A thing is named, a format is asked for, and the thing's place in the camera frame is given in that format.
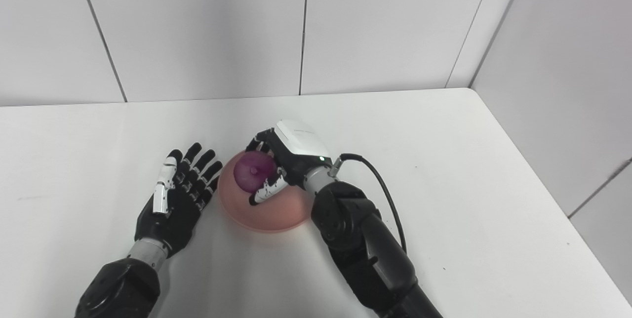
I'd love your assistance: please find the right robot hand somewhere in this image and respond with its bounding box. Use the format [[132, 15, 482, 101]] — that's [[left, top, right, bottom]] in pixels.
[[245, 119, 333, 206]]

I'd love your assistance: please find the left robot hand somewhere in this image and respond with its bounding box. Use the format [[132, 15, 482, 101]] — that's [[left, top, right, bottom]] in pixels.
[[134, 142, 224, 258]]

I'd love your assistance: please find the purple onion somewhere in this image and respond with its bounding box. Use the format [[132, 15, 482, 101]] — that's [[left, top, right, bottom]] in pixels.
[[233, 151, 277, 194]]

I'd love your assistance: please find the pink plate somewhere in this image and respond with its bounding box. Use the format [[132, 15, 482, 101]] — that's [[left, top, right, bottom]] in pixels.
[[218, 149, 314, 234]]

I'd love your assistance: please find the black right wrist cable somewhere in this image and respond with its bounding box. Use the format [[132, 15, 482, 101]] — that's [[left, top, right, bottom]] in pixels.
[[329, 153, 408, 254]]

